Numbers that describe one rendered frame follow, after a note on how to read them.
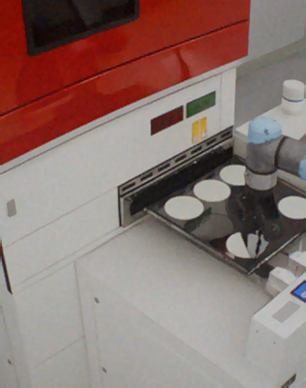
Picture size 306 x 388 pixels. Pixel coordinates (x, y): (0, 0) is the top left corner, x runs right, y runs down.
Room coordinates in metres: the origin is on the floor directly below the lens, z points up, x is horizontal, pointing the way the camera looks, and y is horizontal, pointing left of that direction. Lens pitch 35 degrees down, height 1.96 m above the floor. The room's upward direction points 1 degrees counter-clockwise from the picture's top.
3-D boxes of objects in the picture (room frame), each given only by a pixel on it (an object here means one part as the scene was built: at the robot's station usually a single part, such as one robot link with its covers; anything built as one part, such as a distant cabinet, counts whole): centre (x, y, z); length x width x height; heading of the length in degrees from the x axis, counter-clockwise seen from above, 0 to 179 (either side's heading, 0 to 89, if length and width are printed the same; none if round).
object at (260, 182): (1.21, -0.24, 1.13); 0.08 x 0.08 x 0.05
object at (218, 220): (1.41, -0.24, 0.90); 0.34 x 0.34 x 0.01; 43
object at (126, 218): (1.55, -0.08, 0.89); 0.44 x 0.02 x 0.10; 133
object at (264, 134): (1.21, -0.25, 1.21); 0.09 x 0.08 x 0.11; 54
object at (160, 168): (1.55, -0.08, 0.96); 0.44 x 0.01 x 0.02; 133
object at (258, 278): (1.28, -0.19, 0.84); 0.50 x 0.02 x 0.03; 43
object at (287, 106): (1.83, -0.46, 1.01); 0.07 x 0.07 x 0.10
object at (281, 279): (1.12, -0.32, 0.89); 0.08 x 0.03 x 0.03; 43
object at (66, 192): (1.44, 0.06, 1.02); 0.82 x 0.03 x 0.40; 133
